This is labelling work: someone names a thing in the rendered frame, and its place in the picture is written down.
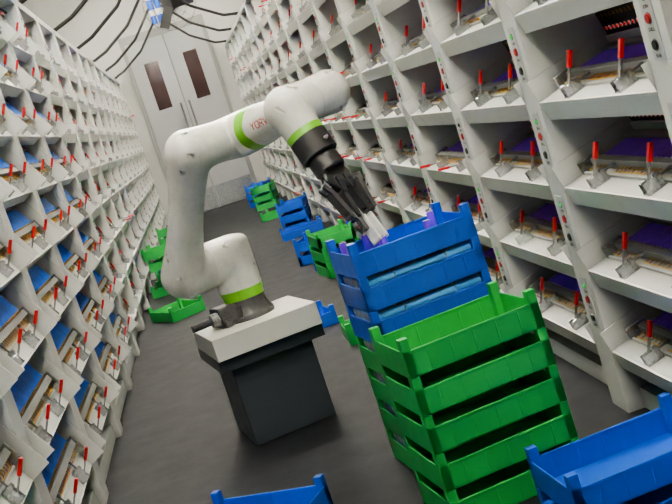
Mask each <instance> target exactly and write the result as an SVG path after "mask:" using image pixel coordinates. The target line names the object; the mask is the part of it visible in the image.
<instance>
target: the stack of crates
mask: <svg viewBox="0 0 672 504"><path fill-rule="evenodd" d="M486 286H487V290H488V293H489V295H486V296H483V297H480V298H478V299H475V300H473V301H470V302H467V303H465V304H462V305H460V306H457V307H455V308H452V309H449V310H447V311H444V312H442V313H439V314H436V315H434V316H431V317H429V318H426V319H423V320H421V321H418V322H416V323H413V324H410V325H408V326H405V327H403V328H400V329H398V330H395V331H392V332H390V333H387V334H385V335H382V334H381V331H380V328H379V327H378V326H374V327H371V328H369V329H368V331H369V334H370V337H371V340H372V343H373V346H374V349H375V353H376V356H377V359H378V362H379V364H380V368H381V371H382V374H383V377H384V380H385V384H386V387H387V390H388V393H389V396H390V399H391V402H392V405H393V408H394V411H395V415H396V418H397V421H398V424H399V427H400V430H401V433H402V436H403V439H404V442H405V446H406V449H407V452H408V455H409V458H410V461H411V464H412V467H413V470H414V473H415V476H416V480H417V483H418V486H419V489H420V492H421V495H422V498H423V501H424V503H426V504H519V503H521V502H523V501H525V500H528V499H530V498H532V497H534V496H537V495H538V494H537V491H536V486H535V483H534V480H533V477H532V473H531V470H530V467H529V464H528V460H527V457H526V453H525V450H524V447H527V446H529V445H532V444H534V445H535V446H537V449H538V452H539V455H540V454H543V453H545V452H548V451H551V450H553V449H556V448H558V447H561V446H563V445H566V444H568V443H571V442H573V441H576V440H578V439H579V438H578V434H577V431H576V427H575V424H574V421H573V417H572V414H571V411H570V408H569V404H568V401H567V397H566V394H565V390H564V387H563V384H562V380H561V377H560V374H559V371H558V367H557V364H556V360H555V357H554V353H553V350H552V347H551V343H550V340H549V337H548V334H547V330H546V327H545V323H544V320H543V317H542V313H541V310H540V306H539V303H538V300H537V297H536V294H535V290H534V289H532V288H529V289H526V290H523V291H522V294H523V297H519V296H515V295H510V294H506V293H501V292H500V290H499V287H498V283H497V281H491V282H488V283H486ZM532 331H534V334H533V333H530V332H532ZM544 368H545V370H544Z"/></svg>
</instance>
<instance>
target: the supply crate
mask: <svg viewBox="0 0 672 504"><path fill-rule="evenodd" d="M430 206H431V209H432V210H433V213H434V216H435V219H436V222H437V225H436V226H433V227H430V228H427V229H425V228H424V225H423V222H422V221H424V220H426V219H427V216H424V217H422V218H419V219H416V220H413V221H411V222H408V223H405V224H402V225H399V226H397V227H394V228H391V229H388V230H386V231H387V232H388V234H389V236H388V237H387V240H388V243H386V244H383V245H381V246H378V247H375V248H374V247H373V244H372V242H371V244H372V247H373V248H372V249H370V250H367V251H365V248H364V244H363V241H362V239H361V240H358V241H355V242H353V243H351V244H348V245H346V248H347V251H348V254H349V255H345V254H342V253H341V250H340V247H339V248H337V246H336V243H335V240H334V239H330V240H328V241H325V244H326V247H327V250H328V254H329V257H330V260H331V263H332V266H333V269H334V272H335V273H337V274H340V275H344V276H348V277H351V278H355V279H358V280H360V279H362V278H365V277H368V276H370V275H373V274H376V273H379V272H381V271H384V270H387V269H389V268H392V267H395V266H397V265H400V264H403V263H406V262H408V261H411V260H414V259H416V258H419V257H422V256H424V255H427V254H430V253H433V252H435V251H438V250H441V249H443V248H446V247H449V246H451V245H454V244H457V243H460V242H462V241H465V240H468V239H470V238H473V237H476V236H478V233H477V230H476V227H475V223H474V220H473V217H472V213H471V211H470V207H469V204H468V203H466V202H464V203H462V204H459V205H458V208H459V211H460V212H447V211H442V208H441V205H440V202H434V203H431V204H430Z"/></svg>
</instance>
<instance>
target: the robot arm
mask: <svg viewBox="0 0 672 504"><path fill-rule="evenodd" d="M349 99H350V86H349V83H348V81H347V80H346V78H345V77H344V76H343V75H342V74H341V73H339V72H337V71H334V70H321V71H319V72H317V73H315V74H313V75H311V76H309V77H307V78H305V79H303V80H300V81H297V82H294V83H290V84H287V85H282V86H279V87H277V88H275V89H273V90H272V91H271V92H270V93H269V94H268V95H267V97H266V99H265V101H262V102H259V103H256V104H253V105H250V106H247V107H245V108H242V109H240V110H238V111H235V112H233V113H231V114H229V115H227V116H225V117H222V118H220V119H218V120H215V121H213V122H210V123H207V124H203V125H200V126H196V127H191V128H186V129H182V130H179V131H177V132H175V133H173V134H172V135H171V136H170V137H169V138H168V140H167V142H166V144H165V147H164V158H165V166H166V173H167V186H168V225H167V237H166V246H165V253H164V258H163V264H162V269H161V275H160V277H161V283H162V285H163V287H164V289H165V290H166V291H167V292H168V293H169V294H170V295H172V296H174V297H176V298H181V299H186V298H191V297H193V296H196V295H198V294H200V293H203V292H205V291H208V290H210V289H212V288H215V287H217V288H218V291H219V294H220V296H221V298H222V299H223V301H224V303H225V304H222V305H220V306H217V307H215V308H212V309H210V310H209V312H210V315H209V317H208V319H207V320H205V321H202V322H200V323H197V324H195V325H192V326H191V330H192V332H193V333H196V332H198V331H200V330H203V329H205V328H208V327H210V326H212V327H213V328H229V327H231V326H234V325H235V324H239V323H243V322H246V321H249V320H252V319H255V318H258V317H260V316H262V315H265V314H267V313H269V312H271V311H272V310H274V308H275V307H274V304H273V303H272V302H271V301H270V300H269V299H268V298H267V296H266V295H265V293H264V290H263V286H262V279H261V276H260V273H259V270H258V267H257V264H256V261H255V258H254V256H253V253H252V250H251V247H250V244H249V241H248V239H247V237H246V236H245V235H244V234H241V233H234V234H228V235H224V236H221V237H219V238H216V239H213V240H211V241H208V242H206V243H204V205H205V195H206V187H207V180H208V174H209V171H210V169H211V168H212V167H213V166H215V165H217V164H219V163H222V162H225V161H229V160H234V159H238V158H243V157H246V156H249V155H251V154H253V153H255V152H257V151H259V150H261V149H262V148H264V147H266V146H268V145H269V144H271V143H272V142H274V141H276V140H277V139H279V138H280V137H281V136H282V137H283V138H284V140H285V141H286V142H287V144H288V145H289V146H290V148H291V149H292V151H293V152H294V153H295V155H296V156H297V158H298V159H299V160H300V162H301V165H303V166H304V167H305V168H309V167H310V169H311V171H312V172H313V174H314V175H315V176H316V178H317V179H319V180H321V181H322V184H323V186H322V188H321V189H320V190H319V191H318V192H319V194H320V195H322V196H323V197H325V198H326V199H327V200H328V201H329V202H330V203H331V204H332V205H333V207H334V208H335V209H336V210H337V211H338V212H339V213H340V214H341V215H342V216H343V218H344V219H345V220H346V221H348V222H349V221H351V223H355V222H356V223H357V224H358V226H359V227H360V229H361V230H362V231H363V232H365V234H366V235H367V236H368V238H369V239H370V241H371V242H372V244H373V245H376V244H377V243H378V242H379V241H380V240H381V239H382V237H381V235H386V237H388V236H389V234H388V232H387V231H386V230H385V228H384V227H383V226H382V224H381V221H380V220H379V218H378V217H377V216H376V214H375V213H374V211H373V210H374V209H375V207H376V206H377V204H376V202H375V201H374V199H373V197H372V195H371V193H370V192H369V190H368V188H367V186H366V185H365V183H364V181H363V179H362V175H361V172H360V171H357V172H356V173H354V172H350V170H349V169H348V168H346V167H345V166H344V159H343V158H342V157H341V155H340V154H339V152H338V151H337V150H336V146H337V143H336V142H335V141H334V139H333V138H332V136H331V135H330V134H329V132H328V131H327V130H326V128H325V127H324V125H323V124H322V123H321V121H320V120H319V119H321V118H324V117H327V116H330V115H333V114H336V113H338V112H340V111H341V110H343V109H344V108H345V107H346V105H347V104H348V101H349ZM359 209H360V210H359ZM360 211H361V212H362V213H363V215H362V213H361V212H360ZM348 214H349V215H348Z"/></svg>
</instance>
